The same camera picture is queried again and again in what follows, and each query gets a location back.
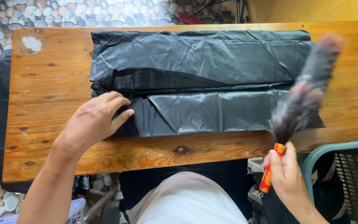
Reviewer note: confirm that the person's left hand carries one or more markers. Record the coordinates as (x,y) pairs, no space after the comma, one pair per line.
(92,123)

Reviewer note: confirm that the person's right hand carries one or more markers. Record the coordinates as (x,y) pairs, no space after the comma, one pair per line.
(291,177)

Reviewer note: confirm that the black plastic raincoat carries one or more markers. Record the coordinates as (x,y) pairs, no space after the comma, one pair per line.
(197,62)

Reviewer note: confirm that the black garment with white stripe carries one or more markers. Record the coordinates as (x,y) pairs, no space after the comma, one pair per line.
(326,189)

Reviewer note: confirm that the white plastic basket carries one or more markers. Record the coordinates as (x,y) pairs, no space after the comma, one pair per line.
(73,214)

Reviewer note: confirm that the person's white shirt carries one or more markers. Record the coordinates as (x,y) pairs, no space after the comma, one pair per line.
(185,202)

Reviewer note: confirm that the red plastic item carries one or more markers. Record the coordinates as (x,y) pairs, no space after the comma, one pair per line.
(190,19)

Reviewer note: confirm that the black metal stand legs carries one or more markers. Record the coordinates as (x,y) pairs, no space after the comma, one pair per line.
(225,9)

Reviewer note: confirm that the wooden stool frame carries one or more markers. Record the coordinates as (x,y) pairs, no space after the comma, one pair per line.
(101,202)

